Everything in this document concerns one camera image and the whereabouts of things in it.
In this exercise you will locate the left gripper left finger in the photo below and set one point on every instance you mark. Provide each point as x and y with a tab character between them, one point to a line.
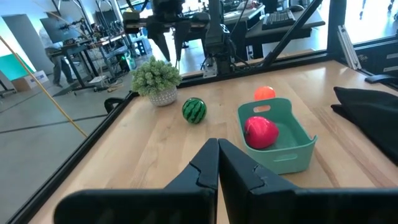
174	208

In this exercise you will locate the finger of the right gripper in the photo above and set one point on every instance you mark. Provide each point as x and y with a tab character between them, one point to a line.
182	40
158	37

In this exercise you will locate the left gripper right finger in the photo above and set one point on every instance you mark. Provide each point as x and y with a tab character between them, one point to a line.
280	208

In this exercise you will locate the red toy apple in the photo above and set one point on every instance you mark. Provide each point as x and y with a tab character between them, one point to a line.
259	132

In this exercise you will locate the orange toy pumpkin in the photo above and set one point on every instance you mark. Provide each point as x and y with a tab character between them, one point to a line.
265	92

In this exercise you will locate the artificial plant in white pot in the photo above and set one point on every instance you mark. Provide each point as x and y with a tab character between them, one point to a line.
155	77

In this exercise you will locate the teal plastic basket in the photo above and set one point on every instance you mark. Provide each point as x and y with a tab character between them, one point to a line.
292	155

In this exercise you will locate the green watermelon ball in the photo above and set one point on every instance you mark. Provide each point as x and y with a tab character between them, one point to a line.
194	110

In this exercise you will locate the black standing desk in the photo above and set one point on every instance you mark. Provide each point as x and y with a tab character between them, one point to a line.
81	49

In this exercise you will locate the black table clamp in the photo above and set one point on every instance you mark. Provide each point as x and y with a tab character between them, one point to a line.
382	78
112	104

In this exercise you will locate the black office desk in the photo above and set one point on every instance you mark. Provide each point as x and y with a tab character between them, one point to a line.
280	34

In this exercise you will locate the black keyboard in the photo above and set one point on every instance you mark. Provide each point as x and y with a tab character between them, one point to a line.
278	19

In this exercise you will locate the dark computer monitor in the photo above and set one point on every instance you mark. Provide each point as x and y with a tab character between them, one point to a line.
59	29

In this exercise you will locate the person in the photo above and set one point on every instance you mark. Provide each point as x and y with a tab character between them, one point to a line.
60	68

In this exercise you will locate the black computer mouse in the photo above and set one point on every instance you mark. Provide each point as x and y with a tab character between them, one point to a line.
297	8

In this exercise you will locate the black folded cloth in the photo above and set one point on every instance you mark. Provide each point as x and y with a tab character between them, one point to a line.
370	115

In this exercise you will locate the grey partition board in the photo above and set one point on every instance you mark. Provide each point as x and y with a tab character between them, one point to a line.
28	40

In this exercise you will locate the cardboard box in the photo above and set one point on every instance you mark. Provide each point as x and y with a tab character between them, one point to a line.
31	81

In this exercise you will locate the teal board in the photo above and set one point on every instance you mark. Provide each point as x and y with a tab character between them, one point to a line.
12	67

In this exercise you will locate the black box with white labels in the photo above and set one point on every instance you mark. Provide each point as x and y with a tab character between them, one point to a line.
377	57

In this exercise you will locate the black diagonal frame brace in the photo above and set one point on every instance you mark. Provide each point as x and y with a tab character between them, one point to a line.
289	34

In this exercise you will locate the black frame post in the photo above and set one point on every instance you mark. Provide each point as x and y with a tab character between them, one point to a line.
335	28

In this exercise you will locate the silver aluminium bracket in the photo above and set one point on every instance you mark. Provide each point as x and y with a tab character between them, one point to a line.
349	48

